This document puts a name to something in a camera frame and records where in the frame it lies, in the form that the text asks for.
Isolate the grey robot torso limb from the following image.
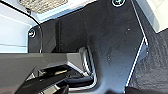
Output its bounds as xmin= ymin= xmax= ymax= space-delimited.
xmin=0 ymin=50 xmax=98 ymax=94

